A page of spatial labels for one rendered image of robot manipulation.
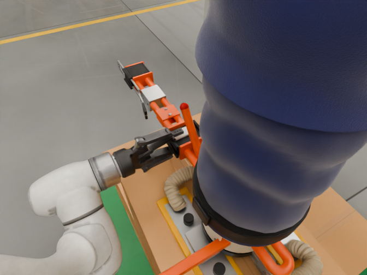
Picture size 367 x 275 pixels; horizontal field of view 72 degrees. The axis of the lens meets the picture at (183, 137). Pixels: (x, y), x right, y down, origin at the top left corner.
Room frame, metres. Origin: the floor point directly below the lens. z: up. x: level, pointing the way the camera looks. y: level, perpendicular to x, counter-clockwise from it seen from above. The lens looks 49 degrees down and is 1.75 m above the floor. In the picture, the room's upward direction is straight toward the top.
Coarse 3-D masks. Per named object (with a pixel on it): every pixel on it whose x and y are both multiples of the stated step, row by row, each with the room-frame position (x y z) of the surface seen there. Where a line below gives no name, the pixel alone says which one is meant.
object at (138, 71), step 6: (126, 66) 0.81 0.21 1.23; (132, 66) 0.81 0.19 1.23; (138, 66) 0.81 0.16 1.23; (144, 66) 0.81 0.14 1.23; (132, 72) 0.77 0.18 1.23; (138, 72) 0.77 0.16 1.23; (144, 72) 0.77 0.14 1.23; (150, 72) 0.77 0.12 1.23; (138, 78) 0.74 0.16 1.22; (144, 78) 0.76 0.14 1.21; (150, 78) 0.77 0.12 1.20; (144, 84) 0.75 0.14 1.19
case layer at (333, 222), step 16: (128, 144) 1.01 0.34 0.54; (128, 208) 0.58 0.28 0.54; (320, 208) 0.58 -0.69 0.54; (336, 208) 0.58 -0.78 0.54; (352, 208) 0.58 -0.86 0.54; (304, 224) 0.50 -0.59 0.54; (320, 224) 0.50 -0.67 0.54; (336, 224) 0.50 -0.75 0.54; (352, 224) 0.50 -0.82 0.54; (320, 240) 0.42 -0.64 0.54; (336, 240) 0.42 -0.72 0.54; (352, 240) 0.42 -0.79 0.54; (336, 256) 0.35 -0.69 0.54; (352, 256) 0.35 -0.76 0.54; (352, 272) 0.29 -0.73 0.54
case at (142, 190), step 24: (168, 168) 0.47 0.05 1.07; (144, 192) 0.38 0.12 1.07; (192, 192) 0.38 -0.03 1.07; (144, 216) 0.31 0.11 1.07; (144, 240) 0.29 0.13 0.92; (168, 240) 0.24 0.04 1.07; (312, 240) 0.24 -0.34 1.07; (168, 264) 0.18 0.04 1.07; (240, 264) 0.18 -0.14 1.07; (336, 264) 0.18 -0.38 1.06
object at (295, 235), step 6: (294, 234) 0.25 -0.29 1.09; (282, 240) 0.23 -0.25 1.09; (288, 240) 0.23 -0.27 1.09; (300, 240) 0.23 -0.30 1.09; (264, 246) 0.22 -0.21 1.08; (270, 246) 0.22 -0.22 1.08; (270, 252) 0.21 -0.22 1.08; (276, 252) 0.21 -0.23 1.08; (276, 258) 0.19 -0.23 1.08; (294, 258) 0.19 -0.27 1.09; (294, 264) 0.18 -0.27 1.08; (300, 264) 0.18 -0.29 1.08
